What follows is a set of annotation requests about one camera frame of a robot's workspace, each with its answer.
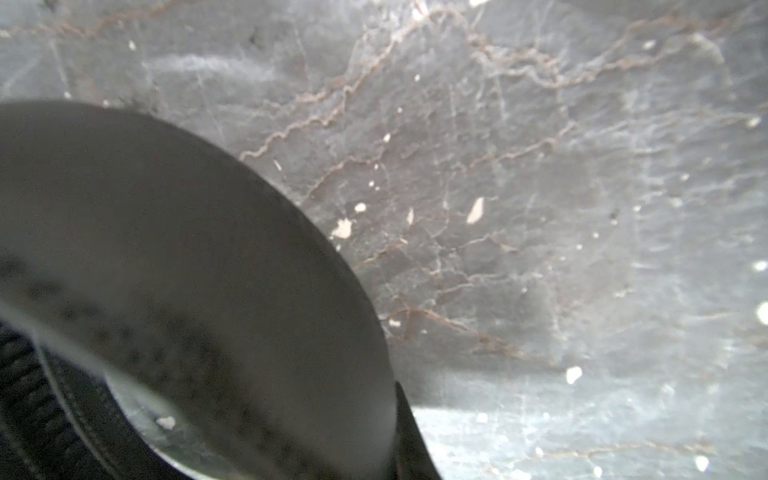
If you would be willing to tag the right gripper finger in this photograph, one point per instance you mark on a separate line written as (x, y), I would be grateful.
(412, 459)

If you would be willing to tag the black belt with dark buckle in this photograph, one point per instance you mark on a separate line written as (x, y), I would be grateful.
(131, 246)

